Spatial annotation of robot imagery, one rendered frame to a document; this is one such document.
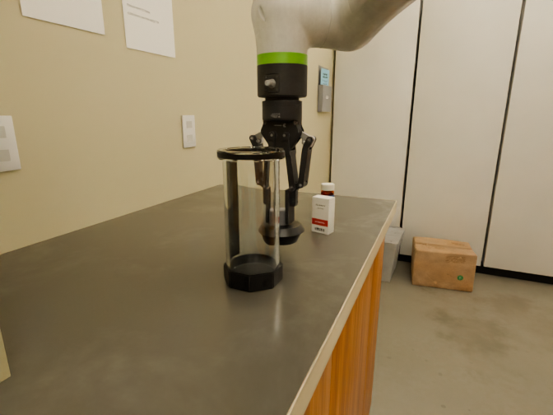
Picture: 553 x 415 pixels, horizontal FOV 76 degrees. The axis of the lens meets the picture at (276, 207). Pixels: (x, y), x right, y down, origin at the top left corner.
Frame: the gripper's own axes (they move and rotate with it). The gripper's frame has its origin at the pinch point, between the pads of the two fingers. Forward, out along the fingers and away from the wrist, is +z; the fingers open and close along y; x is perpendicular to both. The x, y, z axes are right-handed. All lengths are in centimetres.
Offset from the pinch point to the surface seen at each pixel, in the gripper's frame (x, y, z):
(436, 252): 197, 33, 78
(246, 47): 89, -57, -47
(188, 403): -40.2, 7.6, 10.1
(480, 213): 234, 60, 56
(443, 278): 197, 39, 97
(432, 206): 234, 27, 53
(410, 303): 167, 20, 105
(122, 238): -7.2, -37.6, 10.4
